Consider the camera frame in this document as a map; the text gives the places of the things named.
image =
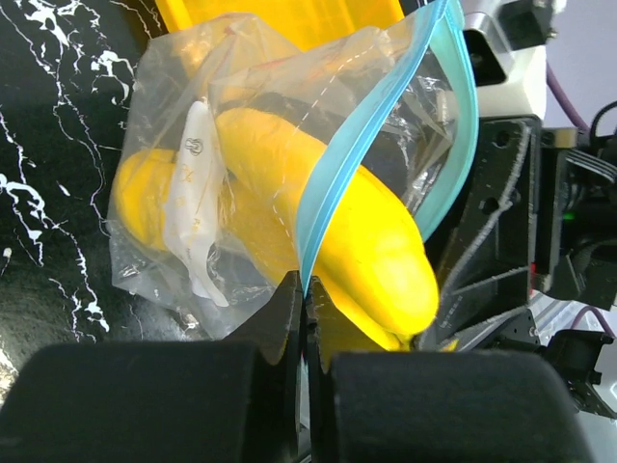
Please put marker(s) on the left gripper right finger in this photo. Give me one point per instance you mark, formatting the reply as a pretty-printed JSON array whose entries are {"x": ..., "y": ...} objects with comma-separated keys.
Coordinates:
[{"x": 384, "y": 406}]

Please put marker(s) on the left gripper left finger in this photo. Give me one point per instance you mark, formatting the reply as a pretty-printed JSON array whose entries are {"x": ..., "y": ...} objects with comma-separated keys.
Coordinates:
[{"x": 230, "y": 400}]

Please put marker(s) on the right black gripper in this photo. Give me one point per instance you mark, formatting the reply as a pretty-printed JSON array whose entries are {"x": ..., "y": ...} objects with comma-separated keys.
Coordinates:
[{"x": 483, "y": 249}]

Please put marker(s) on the yellow banana bunch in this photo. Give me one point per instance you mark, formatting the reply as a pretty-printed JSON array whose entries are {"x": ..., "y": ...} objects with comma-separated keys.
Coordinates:
[{"x": 372, "y": 260}]

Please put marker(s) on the yellow lemon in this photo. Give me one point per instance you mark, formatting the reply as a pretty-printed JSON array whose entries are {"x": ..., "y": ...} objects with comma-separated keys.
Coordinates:
[{"x": 141, "y": 190}]

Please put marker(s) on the clear bag teal zipper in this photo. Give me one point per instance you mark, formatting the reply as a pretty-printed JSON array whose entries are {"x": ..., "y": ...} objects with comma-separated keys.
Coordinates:
[{"x": 399, "y": 101}]

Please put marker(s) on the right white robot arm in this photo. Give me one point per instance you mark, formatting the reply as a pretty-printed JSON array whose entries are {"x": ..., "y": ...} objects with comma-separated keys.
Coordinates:
[{"x": 553, "y": 329}]

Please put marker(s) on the yellow plastic fruit tray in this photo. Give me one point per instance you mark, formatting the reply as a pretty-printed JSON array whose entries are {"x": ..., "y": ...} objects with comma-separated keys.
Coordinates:
[{"x": 306, "y": 23}]

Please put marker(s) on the black marble table mat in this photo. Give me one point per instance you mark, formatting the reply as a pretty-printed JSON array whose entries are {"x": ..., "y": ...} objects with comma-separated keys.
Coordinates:
[{"x": 67, "y": 75}]

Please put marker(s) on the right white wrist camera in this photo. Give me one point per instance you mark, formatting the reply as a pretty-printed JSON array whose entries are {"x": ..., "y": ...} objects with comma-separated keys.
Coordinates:
[{"x": 506, "y": 41}]

